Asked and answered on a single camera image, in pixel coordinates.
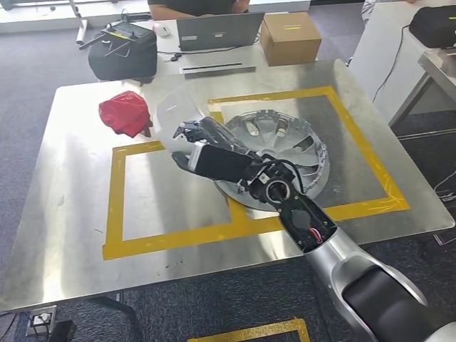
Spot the grey laptop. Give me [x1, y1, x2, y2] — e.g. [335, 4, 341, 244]
[176, 11, 266, 52]

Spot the brown cardboard box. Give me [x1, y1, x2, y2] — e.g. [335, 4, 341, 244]
[260, 11, 322, 67]

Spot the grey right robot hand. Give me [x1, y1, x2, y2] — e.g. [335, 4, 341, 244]
[171, 117, 257, 173]

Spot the black fabric bag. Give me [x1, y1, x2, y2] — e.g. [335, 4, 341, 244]
[88, 21, 158, 82]

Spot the black case yellow label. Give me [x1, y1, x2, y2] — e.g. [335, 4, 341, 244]
[408, 5, 456, 49]

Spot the white curved shell part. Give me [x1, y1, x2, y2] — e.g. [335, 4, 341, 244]
[154, 85, 214, 157]

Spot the white floor cable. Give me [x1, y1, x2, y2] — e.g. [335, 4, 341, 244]
[433, 170, 456, 202]

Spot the steel workbench table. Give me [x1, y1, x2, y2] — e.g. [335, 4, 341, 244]
[0, 58, 456, 342]

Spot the red crumpled cloth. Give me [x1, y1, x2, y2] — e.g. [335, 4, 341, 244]
[98, 90, 153, 139]

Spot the silver wheel cover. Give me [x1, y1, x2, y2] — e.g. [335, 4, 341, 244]
[214, 109, 330, 212]

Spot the black desk cable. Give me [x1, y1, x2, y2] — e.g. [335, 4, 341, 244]
[372, 24, 410, 104]

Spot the silver floor outlet box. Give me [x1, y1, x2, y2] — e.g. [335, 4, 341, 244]
[25, 305, 57, 337]

